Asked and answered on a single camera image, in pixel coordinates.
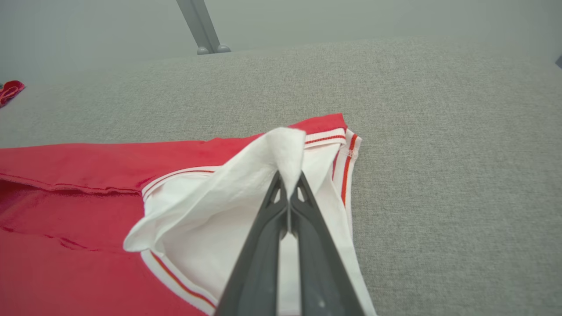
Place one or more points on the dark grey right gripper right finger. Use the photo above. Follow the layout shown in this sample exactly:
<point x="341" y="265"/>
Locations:
<point x="320" y="263"/>

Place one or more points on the grey fabric sofa seat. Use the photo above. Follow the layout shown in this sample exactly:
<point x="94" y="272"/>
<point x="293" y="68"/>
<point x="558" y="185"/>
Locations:
<point x="439" y="175"/>

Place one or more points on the red and white basketball jersey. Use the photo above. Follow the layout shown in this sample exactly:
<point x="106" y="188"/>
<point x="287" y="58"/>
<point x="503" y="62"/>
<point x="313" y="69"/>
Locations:
<point x="66" y="166"/>

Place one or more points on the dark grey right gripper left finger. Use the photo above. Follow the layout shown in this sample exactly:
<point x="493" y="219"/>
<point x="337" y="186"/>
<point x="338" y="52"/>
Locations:
<point x="259" y="263"/>

